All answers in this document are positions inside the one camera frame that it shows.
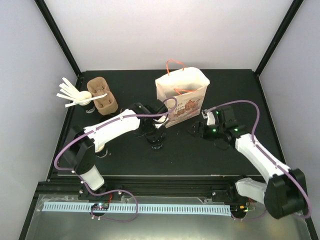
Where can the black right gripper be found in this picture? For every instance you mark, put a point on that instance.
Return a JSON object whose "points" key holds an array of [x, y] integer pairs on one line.
{"points": [[198, 130]]}

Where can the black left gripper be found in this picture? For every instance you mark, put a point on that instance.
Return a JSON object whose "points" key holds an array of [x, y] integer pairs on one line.
{"points": [[160, 134]]}

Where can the black paper coffee cup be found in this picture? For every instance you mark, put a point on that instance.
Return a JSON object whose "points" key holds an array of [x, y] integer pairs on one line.
{"points": [[157, 144], [102, 152]]}

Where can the cream bear-print paper bag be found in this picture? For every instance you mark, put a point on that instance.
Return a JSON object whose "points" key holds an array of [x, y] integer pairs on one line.
{"points": [[183, 90]]}

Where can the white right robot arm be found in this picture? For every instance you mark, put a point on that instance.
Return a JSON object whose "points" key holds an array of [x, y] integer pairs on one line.
{"points": [[284, 191]]}

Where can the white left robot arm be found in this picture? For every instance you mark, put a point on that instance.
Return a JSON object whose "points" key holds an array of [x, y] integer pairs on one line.
{"points": [[81, 155]]}

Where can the white plastic stirrers bundle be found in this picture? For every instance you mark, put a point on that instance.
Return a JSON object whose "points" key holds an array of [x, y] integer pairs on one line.
{"points": [[69, 92]]}

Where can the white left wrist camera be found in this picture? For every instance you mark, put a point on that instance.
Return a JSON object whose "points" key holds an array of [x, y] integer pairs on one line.
{"points": [[162, 121]]}

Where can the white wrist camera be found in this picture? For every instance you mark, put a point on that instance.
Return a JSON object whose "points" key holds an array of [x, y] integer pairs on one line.
{"points": [[162, 121], [209, 117]]}

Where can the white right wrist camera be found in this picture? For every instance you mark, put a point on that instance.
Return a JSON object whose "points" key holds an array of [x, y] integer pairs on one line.
{"points": [[209, 117]]}

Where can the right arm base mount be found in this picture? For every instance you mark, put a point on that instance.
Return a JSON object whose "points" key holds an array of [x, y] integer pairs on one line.
{"points": [[228, 194]]}

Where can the light blue slotted cable duct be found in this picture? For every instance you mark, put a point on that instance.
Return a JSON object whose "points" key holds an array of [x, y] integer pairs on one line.
{"points": [[140, 208]]}

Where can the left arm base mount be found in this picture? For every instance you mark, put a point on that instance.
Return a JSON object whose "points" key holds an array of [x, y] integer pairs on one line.
{"points": [[108, 191]]}

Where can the black aluminium front rail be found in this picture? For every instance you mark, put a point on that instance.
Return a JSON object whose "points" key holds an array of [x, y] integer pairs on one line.
{"points": [[161, 186]]}

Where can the right black frame post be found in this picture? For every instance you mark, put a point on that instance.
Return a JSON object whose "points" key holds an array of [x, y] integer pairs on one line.
{"points": [[280, 32]]}

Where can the black frame post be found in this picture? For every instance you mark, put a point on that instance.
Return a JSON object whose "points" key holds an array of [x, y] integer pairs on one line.
{"points": [[46, 13], [280, 32]]}

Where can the left black frame post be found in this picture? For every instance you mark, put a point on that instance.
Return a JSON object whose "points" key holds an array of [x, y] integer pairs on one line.
{"points": [[46, 13]]}

